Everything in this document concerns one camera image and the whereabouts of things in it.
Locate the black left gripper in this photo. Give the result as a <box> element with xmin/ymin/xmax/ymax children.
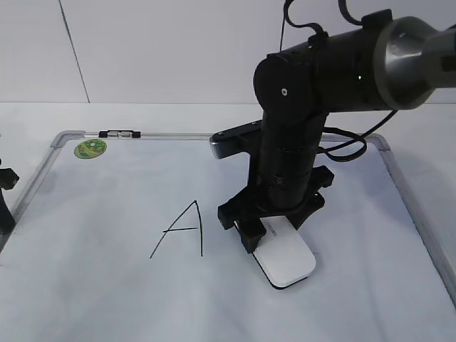
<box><xmin>0</xmin><ymin>167</ymin><xmax>19</xmax><ymax>234</ymax></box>

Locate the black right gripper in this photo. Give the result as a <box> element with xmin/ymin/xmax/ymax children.
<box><xmin>217</xmin><ymin>166</ymin><xmax>334</xmax><ymax>254</ymax></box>

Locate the white board eraser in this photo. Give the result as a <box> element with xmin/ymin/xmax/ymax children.
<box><xmin>252</xmin><ymin>216</ymin><xmax>316</xmax><ymax>289</ymax></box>

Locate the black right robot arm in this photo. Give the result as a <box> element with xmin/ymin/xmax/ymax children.
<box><xmin>211</xmin><ymin>9</ymin><xmax>455</xmax><ymax>253</ymax></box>

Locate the round green sticker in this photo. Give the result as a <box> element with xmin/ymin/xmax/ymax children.
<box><xmin>74</xmin><ymin>139</ymin><xmax>108</xmax><ymax>160</ymax></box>

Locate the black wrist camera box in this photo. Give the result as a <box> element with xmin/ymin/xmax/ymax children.
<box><xmin>209</xmin><ymin>120</ymin><xmax>262</xmax><ymax>160</ymax></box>

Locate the white board with grey frame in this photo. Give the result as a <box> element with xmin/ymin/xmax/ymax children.
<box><xmin>1</xmin><ymin>136</ymin><xmax>455</xmax><ymax>341</ymax></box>

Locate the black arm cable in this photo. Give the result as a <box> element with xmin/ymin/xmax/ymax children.
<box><xmin>283</xmin><ymin>0</ymin><xmax>400</xmax><ymax>163</ymax></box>

